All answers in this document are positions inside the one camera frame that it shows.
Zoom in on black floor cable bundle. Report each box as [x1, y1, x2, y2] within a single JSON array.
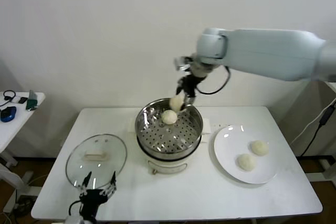
[[14, 194, 35, 213]]

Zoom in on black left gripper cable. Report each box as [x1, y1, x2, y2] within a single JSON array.
[[68, 199, 82, 217]]

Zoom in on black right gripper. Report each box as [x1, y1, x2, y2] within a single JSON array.
[[175, 73, 203, 111]]

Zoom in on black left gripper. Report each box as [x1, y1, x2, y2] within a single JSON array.
[[78, 170, 118, 222]]

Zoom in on cream electric cooker base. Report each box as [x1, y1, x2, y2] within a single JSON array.
[[127, 118, 212, 176]]

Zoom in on stainless steel steamer basket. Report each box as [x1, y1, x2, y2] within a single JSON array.
[[135, 98, 204, 156]]

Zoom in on green circuit board box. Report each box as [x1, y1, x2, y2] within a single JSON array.
[[25, 89, 40, 111]]

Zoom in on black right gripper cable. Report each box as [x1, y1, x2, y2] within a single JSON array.
[[195, 64, 232, 95]]

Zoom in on white power cable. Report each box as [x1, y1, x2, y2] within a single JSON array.
[[290, 98, 336, 145]]

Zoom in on glass lid with cream handle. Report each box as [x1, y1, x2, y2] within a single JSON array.
[[65, 133, 128, 188]]

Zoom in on black power cable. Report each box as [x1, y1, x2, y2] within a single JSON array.
[[300, 125, 322, 157]]

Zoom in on black power adapter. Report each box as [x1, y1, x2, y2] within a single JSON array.
[[317, 107, 333, 128]]

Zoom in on white steamed baozi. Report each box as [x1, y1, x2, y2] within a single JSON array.
[[169, 94, 185, 112], [250, 140, 270, 156], [161, 109, 178, 125], [237, 153, 257, 172]]

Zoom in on black headphones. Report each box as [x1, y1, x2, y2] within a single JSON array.
[[0, 90, 16, 107]]

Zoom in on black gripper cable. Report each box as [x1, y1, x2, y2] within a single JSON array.
[[195, 64, 232, 95], [68, 199, 82, 217]]

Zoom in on white round plate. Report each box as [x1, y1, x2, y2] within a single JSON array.
[[209, 124, 280, 185]]

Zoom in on blue computer mouse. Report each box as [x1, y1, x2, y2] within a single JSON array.
[[0, 105, 17, 123]]

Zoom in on white side table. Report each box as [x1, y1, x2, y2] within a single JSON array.
[[0, 92, 46, 168]]

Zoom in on white curved floor base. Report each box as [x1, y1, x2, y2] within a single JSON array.
[[0, 167, 25, 191]]

